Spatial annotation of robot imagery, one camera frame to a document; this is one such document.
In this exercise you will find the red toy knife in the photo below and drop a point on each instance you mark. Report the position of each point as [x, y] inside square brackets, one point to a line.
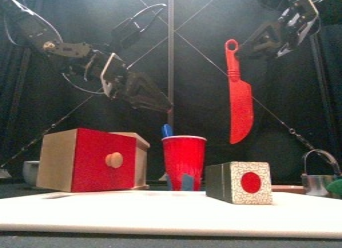
[240, 108]

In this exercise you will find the toy sushi roll piece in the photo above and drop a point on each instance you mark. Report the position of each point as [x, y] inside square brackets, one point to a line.
[251, 182]

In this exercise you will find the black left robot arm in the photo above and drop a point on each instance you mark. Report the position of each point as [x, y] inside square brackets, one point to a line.
[67, 49]

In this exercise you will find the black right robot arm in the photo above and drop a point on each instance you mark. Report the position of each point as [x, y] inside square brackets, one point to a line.
[331, 8]

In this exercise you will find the blue toy utensil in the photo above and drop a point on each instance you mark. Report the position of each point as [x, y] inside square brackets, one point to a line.
[167, 130]

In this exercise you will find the red plastic cup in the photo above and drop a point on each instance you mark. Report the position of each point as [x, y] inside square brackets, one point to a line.
[184, 158]

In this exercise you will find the wooden box with slot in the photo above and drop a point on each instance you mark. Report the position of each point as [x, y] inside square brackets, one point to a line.
[142, 165]

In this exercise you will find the wooden drawer with red front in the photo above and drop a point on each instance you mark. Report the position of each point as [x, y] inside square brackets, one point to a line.
[88, 158]

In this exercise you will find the wide blue tape strip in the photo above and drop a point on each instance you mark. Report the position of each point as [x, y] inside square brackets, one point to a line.
[187, 182]

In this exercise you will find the narrow blue tape strip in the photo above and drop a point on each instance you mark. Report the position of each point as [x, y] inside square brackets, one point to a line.
[170, 184]

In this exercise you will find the white cutting board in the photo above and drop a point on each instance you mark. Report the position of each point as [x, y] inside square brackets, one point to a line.
[134, 215]

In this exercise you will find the green toy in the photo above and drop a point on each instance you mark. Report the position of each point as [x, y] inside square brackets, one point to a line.
[335, 188]

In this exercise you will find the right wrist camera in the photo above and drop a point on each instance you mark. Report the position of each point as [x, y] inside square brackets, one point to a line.
[274, 0]

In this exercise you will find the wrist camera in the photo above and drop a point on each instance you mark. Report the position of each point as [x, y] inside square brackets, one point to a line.
[127, 33]
[274, 0]

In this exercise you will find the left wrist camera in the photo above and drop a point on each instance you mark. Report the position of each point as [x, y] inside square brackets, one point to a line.
[127, 33]

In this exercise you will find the metal frame pole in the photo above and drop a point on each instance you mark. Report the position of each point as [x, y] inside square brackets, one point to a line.
[171, 58]

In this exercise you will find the white pole base bracket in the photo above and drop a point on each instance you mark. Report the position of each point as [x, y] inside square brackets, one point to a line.
[163, 178]

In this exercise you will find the white frame corner bracket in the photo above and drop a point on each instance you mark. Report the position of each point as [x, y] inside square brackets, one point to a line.
[4, 174]

